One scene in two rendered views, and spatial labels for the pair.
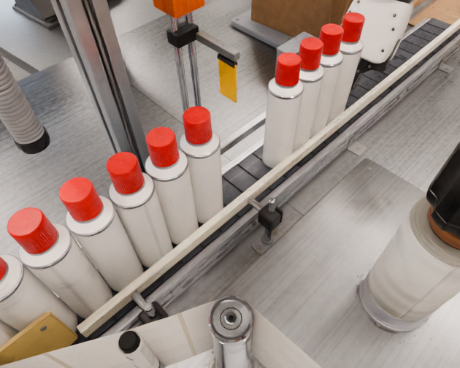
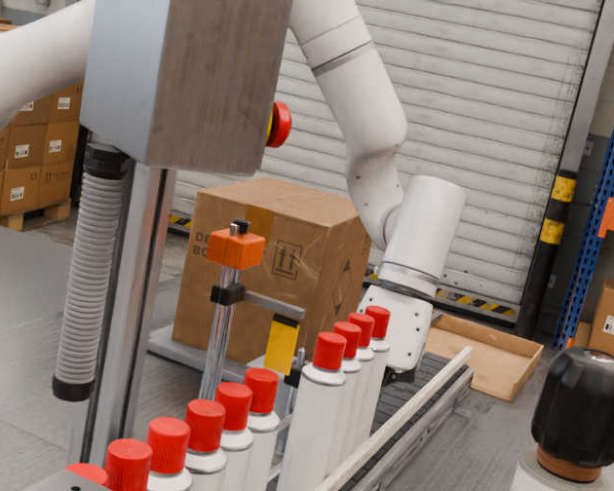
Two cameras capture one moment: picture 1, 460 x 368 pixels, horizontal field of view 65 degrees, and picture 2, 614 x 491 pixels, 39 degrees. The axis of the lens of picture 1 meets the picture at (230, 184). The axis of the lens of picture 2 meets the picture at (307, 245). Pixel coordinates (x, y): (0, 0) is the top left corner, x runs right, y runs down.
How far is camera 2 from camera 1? 0.52 m
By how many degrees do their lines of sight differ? 44
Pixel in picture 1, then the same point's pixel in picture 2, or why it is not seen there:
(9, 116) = (85, 341)
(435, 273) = not seen: outside the picture
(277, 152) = (309, 473)
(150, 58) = (13, 382)
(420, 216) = (530, 462)
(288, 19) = (240, 337)
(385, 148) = not seen: outside the picture
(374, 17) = (394, 316)
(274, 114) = (311, 409)
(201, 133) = (270, 396)
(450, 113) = (489, 461)
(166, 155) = (243, 412)
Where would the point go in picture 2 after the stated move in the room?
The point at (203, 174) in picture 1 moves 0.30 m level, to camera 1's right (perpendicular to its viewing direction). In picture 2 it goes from (258, 462) to (515, 459)
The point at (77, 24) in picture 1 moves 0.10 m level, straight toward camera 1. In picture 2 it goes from (137, 262) to (205, 299)
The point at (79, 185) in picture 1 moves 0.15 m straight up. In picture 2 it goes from (172, 423) to (205, 243)
